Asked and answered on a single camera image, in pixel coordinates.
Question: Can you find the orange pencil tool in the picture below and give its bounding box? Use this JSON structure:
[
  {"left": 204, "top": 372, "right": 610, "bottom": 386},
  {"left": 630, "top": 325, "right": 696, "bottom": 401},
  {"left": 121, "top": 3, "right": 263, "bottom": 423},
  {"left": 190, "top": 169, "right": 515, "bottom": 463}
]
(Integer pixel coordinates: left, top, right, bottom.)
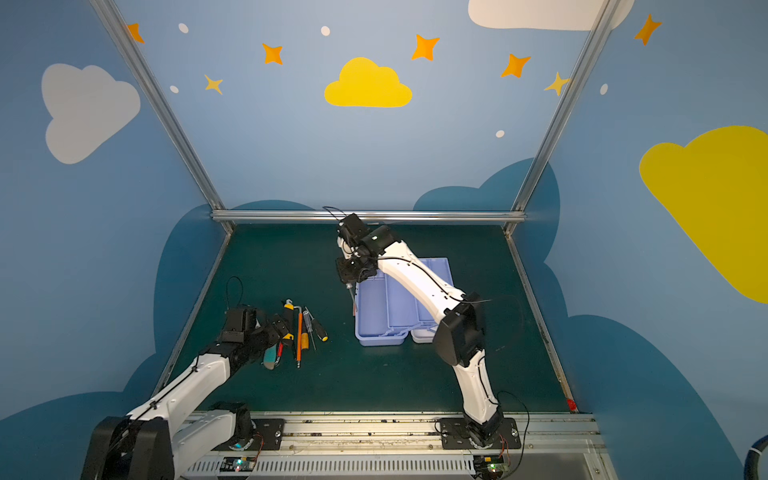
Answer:
[{"left": 295, "top": 307, "right": 304, "bottom": 369}]

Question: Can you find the amber handle screwdriver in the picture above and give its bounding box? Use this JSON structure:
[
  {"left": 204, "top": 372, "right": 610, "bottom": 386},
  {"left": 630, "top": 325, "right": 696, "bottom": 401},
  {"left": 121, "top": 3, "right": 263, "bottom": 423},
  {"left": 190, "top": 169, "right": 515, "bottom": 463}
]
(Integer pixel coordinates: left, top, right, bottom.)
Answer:
[{"left": 301, "top": 309, "right": 311, "bottom": 350}]

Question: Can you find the black yellow screwdriver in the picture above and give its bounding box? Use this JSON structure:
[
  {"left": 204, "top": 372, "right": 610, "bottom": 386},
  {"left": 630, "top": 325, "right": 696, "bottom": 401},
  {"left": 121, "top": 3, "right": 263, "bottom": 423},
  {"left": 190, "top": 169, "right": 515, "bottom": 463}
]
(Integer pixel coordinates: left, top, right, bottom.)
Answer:
[{"left": 303, "top": 308, "right": 329, "bottom": 342}]

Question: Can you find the white purple tool box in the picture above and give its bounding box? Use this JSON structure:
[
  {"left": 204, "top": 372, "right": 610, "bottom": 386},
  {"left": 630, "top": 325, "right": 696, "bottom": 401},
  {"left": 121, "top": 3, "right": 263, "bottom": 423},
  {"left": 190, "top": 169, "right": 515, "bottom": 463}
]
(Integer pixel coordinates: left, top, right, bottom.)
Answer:
[{"left": 345, "top": 264, "right": 439, "bottom": 347}]

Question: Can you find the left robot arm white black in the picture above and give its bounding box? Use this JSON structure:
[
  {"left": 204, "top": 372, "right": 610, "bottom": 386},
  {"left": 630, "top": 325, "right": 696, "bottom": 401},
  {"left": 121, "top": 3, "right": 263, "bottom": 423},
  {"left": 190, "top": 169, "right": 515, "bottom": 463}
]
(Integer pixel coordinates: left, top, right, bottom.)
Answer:
[{"left": 81, "top": 306, "right": 295, "bottom": 479}]

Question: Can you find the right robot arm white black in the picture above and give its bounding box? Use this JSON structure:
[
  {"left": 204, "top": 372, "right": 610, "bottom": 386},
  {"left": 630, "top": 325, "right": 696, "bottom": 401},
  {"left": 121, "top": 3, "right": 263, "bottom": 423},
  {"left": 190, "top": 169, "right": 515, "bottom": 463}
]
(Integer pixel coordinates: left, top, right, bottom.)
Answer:
[{"left": 336, "top": 213, "right": 503, "bottom": 448}]

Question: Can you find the teal utility knife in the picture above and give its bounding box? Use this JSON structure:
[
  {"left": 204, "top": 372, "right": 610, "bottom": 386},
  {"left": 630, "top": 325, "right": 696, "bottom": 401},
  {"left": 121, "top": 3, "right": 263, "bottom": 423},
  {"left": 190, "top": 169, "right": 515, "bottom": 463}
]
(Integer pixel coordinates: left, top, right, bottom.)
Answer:
[{"left": 263, "top": 342, "right": 283, "bottom": 371}]

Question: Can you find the left controller board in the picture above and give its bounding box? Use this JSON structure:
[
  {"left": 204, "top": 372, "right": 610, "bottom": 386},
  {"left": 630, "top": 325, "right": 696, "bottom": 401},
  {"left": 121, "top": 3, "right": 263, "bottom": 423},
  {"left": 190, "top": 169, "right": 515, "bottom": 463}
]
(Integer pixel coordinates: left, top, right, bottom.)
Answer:
[{"left": 219, "top": 457, "right": 257, "bottom": 473}]

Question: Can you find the controller board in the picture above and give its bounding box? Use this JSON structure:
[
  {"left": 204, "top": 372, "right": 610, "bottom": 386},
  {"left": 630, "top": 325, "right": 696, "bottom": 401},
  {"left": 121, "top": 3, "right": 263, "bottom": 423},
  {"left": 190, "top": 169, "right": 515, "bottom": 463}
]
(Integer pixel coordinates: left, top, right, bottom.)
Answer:
[
  {"left": 472, "top": 456, "right": 510, "bottom": 480},
  {"left": 219, "top": 457, "right": 257, "bottom": 473}
]

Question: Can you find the right controller board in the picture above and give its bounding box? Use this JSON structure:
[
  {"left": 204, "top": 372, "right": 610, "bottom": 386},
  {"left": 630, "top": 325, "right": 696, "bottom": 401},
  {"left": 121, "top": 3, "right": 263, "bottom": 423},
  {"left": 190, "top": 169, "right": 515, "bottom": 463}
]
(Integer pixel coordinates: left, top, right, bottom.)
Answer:
[{"left": 472, "top": 456, "right": 510, "bottom": 480}]

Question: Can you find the black yellow handle tool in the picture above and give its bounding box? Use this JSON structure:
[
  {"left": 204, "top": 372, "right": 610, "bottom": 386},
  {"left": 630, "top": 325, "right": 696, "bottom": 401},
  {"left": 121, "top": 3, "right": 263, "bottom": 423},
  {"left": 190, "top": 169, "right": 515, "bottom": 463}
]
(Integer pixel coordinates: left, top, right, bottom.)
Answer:
[{"left": 280, "top": 299, "right": 295, "bottom": 342}]

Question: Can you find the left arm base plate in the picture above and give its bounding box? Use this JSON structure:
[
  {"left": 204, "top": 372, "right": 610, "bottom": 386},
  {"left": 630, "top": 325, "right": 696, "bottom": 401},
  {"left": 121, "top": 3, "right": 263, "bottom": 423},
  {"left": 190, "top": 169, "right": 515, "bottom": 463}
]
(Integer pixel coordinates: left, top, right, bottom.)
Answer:
[{"left": 214, "top": 418, "right": 285, "bottom": 452}]

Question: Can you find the aluminium frame crossbar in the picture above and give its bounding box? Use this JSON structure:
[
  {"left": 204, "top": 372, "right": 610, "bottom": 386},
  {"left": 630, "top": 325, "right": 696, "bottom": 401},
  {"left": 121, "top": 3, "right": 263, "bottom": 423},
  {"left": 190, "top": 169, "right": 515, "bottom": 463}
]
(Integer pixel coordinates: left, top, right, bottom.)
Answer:
[{"left": 211, "top": 209, "right": 526, "bottom": 224}]

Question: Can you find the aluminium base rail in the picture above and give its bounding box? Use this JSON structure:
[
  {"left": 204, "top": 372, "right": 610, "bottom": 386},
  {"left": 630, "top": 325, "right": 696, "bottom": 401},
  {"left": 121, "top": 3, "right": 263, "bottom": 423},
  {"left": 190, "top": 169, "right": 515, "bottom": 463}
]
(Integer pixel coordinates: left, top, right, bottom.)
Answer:
[{"left": 179, "top": 412, "right": 617, "bottom": 479}]

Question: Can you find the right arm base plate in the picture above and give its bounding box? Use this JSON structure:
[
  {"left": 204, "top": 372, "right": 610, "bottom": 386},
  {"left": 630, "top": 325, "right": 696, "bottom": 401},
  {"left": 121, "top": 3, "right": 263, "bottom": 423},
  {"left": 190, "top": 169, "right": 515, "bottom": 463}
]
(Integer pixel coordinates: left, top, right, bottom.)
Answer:
[{"left": 436, "top": 417, "right": 522, "bottom": 450}]

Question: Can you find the left aluminium frame post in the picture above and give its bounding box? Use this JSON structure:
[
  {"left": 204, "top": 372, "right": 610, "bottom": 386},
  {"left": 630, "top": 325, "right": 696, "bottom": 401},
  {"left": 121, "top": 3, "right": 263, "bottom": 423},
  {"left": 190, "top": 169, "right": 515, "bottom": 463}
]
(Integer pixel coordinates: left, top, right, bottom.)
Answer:
[{"left": 90, "top": 0, "right": 225, "bottom": 214}]

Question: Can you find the aluminium frame post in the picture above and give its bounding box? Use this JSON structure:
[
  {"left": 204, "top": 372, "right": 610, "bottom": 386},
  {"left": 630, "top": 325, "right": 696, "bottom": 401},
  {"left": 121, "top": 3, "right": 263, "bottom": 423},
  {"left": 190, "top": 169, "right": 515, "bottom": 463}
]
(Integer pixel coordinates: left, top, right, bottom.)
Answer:
[
  {"left": 90, "top": 0, "right": 225, "bottom": 214},
  {"left": 504, "top": 0, "right": 622, "bottom": 239}
]

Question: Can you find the right aluminium frame post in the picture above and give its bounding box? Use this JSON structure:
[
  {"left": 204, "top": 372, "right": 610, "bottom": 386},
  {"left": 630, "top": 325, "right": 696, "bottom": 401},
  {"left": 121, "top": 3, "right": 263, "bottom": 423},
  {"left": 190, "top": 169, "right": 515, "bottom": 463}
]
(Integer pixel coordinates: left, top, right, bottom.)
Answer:
[{"left": 504, "top": 0, "right": 622, "bottom": 239}]

